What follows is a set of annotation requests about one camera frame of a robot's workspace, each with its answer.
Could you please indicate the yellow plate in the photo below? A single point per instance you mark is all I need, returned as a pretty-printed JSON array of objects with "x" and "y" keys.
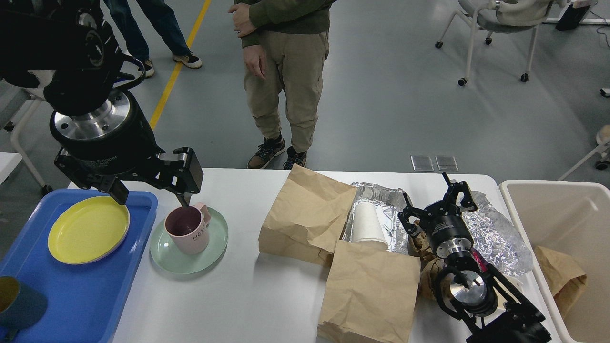
[{"x": 88, "y": 231}]

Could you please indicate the blue plastic tray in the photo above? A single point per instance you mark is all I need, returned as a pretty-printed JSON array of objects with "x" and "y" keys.
[{"x": 85, "y": 302}]

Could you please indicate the lower brown paper bag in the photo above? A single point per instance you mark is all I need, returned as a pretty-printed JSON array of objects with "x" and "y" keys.
[{"x": 370, "y": 296}]

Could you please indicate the person in khaki trousers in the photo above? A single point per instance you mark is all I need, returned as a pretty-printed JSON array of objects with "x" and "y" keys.
[{"x": 285, "y": 44}]

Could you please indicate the white office chair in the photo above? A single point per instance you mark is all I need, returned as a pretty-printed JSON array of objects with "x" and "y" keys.
[
  {"x": 17, "y": 108},
  {"x": 504, "y": 16}
]

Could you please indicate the upper brown paper bag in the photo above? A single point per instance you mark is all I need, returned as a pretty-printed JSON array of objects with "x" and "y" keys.
[{"x": 307, "y": 218}]

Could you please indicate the left white office chair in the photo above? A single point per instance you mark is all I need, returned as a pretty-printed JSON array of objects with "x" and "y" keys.
[{"x": 17, "y": 108}]

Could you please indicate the crumpled brown paper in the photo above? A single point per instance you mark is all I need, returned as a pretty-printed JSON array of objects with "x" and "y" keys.
[{"x": 431, "y": 265}]

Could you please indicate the light green plate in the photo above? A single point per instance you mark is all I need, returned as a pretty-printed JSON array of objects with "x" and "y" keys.
[{"x": 166, "y": 255}]

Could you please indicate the beige plastic bin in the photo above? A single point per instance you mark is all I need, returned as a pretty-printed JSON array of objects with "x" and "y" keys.
[{"x": 572, "y": 218}]

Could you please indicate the brown paper bag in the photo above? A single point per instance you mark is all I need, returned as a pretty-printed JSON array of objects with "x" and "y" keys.
[
  {"x": 307, "y": 218},
  {"x": 370, "y": 296}
]

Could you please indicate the crumpled aluminium foil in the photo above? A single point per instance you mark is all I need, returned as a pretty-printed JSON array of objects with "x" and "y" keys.
[{"x": 497, "y": 239}]

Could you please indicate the right white office chair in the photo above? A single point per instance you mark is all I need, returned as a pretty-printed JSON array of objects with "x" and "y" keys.
[{"x": 504, "y": 16}]

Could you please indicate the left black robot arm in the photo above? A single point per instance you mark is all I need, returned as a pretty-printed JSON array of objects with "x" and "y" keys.
[{"x": 65, "y": 53}]

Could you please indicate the person in blue jeans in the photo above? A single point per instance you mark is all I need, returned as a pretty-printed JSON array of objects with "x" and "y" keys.
[{"x": 163, "y": 20}]

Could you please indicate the aluminium foil tray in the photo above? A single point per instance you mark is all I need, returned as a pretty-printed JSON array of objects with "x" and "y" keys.
[{"x": 388, "y": 203}]

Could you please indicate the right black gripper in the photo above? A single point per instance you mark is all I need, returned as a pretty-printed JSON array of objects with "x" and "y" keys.
[{"x": 447, "y": 233}]

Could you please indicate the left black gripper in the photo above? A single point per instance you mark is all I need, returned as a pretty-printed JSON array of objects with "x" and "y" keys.
[{"x": 115, "y": 139}]

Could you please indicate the brown bag in bin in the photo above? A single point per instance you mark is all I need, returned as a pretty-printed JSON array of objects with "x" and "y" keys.
[{"x": 566, "y": 280}]

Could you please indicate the pink mug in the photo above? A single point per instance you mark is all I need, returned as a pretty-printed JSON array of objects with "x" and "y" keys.
[{"x": 188, "y": 228}]

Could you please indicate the white chair at right edge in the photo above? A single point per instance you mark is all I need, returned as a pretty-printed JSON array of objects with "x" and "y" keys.
[{"x": 602, "y": 149}]

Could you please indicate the blue-grey mug yellow inside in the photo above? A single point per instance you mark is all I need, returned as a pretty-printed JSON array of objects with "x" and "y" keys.
[{"x": 21, "y": 306}]

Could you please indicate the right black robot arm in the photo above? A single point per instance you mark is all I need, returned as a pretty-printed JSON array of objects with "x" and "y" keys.
[{"x": 468, "y": 287}]

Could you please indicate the white paper cup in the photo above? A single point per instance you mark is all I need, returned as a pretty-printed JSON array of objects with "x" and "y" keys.
[{"x": 367, "y": 230}]

